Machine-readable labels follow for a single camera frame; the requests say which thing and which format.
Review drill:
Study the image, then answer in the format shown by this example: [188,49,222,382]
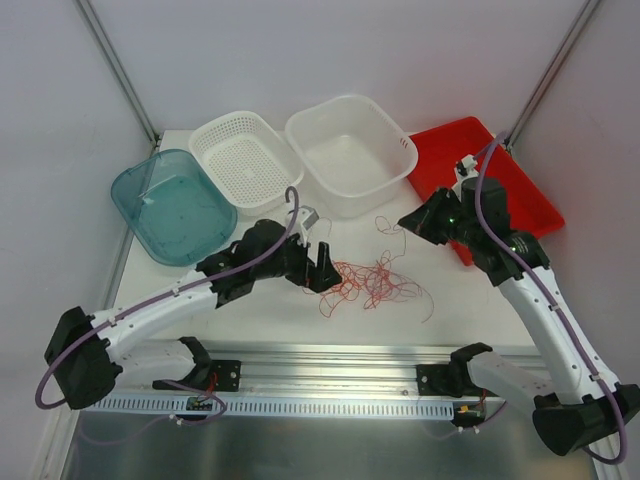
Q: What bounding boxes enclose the white plastic tub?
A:
[285,95,419,218]

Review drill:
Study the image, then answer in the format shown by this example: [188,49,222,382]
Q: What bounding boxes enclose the aluminium mounting rail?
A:
[119,339,551,396]

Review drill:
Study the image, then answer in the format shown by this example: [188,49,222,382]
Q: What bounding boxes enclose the aluminium frame post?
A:
[72,0,160,147]
[504,0,604,153]

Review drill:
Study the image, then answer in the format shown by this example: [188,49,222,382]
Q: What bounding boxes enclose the white perforated plastic basket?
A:
[188,111,304,217]

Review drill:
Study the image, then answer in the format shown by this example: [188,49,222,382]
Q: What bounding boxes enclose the right aluminium frame post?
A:
[504,0,604,153]

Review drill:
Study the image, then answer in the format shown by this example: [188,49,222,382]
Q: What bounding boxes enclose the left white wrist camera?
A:
[285,205,319,246]

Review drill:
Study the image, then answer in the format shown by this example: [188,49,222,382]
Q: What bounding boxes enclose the teal transparent plastic tub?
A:
[110,149,238,267]

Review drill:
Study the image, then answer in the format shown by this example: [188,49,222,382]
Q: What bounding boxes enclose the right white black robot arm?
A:
[398,178,639,456]

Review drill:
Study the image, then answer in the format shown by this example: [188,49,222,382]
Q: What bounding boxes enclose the red plastic tray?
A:
[406,116,566,267]

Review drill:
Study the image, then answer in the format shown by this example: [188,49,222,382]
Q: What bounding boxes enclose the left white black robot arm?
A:
[35,219,342,410]

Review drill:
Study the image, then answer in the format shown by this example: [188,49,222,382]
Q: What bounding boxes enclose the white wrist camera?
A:
[454,155,479,182]
[285,205,319,246]

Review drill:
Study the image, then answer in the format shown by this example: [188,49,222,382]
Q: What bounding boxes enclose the left aluminium frame post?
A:
[72,0,160,147]

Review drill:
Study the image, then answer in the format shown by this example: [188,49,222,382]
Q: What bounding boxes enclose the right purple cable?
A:
[472,132,630,466]

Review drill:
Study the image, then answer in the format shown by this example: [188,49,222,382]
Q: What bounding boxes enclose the orange thin wires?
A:
[314,215,439,325]

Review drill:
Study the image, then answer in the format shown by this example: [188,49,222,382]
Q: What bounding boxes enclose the white slotted cable duct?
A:
[87,393,454,421]

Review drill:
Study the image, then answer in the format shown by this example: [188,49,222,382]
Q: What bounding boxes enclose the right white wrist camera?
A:
[454,155,479,182]

